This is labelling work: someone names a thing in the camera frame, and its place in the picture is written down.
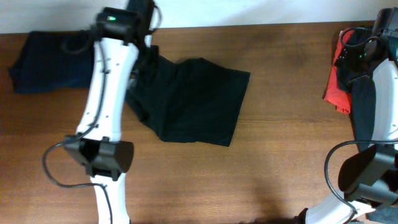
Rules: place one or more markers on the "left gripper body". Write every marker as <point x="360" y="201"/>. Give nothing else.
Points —
<point x="150" y="64"/>

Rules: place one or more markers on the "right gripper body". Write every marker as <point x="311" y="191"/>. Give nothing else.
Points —
<point x="352" y="57"/>

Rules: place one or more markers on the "black shorts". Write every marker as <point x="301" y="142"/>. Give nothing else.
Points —
<point x="195" y="100"/>

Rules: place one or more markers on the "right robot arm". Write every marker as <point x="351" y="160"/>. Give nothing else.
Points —
<point x="367" y="181"/>

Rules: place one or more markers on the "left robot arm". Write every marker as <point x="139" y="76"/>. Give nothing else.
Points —
<point x="121" y="39"/>

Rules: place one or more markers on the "black garment in pile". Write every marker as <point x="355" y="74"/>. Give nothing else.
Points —
<point x="354" y="77"/>

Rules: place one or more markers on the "red garment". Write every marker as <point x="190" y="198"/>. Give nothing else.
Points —
<point x="333" y="94"/>

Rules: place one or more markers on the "folded navy blue garment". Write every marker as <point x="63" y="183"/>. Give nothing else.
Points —
<point x="49" y="61"/>

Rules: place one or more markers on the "dark grey garment at corner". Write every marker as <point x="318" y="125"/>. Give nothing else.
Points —
<point x="386" y="215"/>

